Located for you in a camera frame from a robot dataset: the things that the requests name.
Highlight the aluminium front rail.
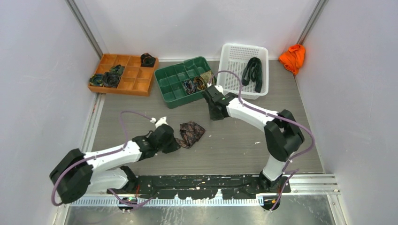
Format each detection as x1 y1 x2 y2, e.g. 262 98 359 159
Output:
68 174 340 210

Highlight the aluminium corner post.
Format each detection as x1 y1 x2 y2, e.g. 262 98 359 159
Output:
65 0 103 58
297 0 329 45

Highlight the rolled colourful striped tie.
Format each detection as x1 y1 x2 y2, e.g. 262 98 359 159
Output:
182 79 197 95

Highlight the rolled green patterned tie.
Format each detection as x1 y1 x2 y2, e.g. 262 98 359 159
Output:
109 64 125 76

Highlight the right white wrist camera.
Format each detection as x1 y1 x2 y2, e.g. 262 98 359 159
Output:
207 83 223 94

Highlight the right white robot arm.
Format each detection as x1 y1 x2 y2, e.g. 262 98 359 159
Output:
202 85 305 193

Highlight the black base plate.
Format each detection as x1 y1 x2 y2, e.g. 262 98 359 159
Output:
113 174 291 200

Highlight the left aluminium corner post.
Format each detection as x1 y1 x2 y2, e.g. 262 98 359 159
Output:
65 0 103 58

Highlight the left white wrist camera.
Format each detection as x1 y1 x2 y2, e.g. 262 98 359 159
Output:
150 116 168 128

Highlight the orange compartment tray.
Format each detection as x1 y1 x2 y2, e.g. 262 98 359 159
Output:
88 54 159 97

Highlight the rolled orange brown tie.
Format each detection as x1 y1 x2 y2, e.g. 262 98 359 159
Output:
193 76 207 91

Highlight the rolled black tie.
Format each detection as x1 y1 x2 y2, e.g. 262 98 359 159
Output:
140 53 156 68

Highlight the rolled olive gold tie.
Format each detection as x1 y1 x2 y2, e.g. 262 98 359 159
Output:
200 70 216 88

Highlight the rolled dark grey tie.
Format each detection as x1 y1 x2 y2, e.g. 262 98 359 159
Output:
102 72 121 88

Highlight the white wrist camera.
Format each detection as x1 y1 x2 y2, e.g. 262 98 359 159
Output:
207 83 223 94
150 116 168 128

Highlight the rolled blue green tie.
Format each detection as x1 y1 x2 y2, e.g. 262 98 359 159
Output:
89 74 104 87

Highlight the brown paisley tie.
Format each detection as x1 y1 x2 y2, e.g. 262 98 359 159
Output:
176 121 206 149

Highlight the right aluminium corner post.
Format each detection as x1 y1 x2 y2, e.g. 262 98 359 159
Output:
297 0 329 45

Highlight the orange cloth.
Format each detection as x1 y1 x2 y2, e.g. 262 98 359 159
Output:
278 44 306 76

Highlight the dark green tie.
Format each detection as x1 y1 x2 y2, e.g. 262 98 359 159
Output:
241 57 263 93

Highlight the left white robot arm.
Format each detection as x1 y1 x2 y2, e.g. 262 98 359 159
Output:
49 124 180 206

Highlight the green compartment tray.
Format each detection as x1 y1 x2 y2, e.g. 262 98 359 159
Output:
154 56 211 109

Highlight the white plastic basket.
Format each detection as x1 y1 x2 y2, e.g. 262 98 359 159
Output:
217 43 269 100

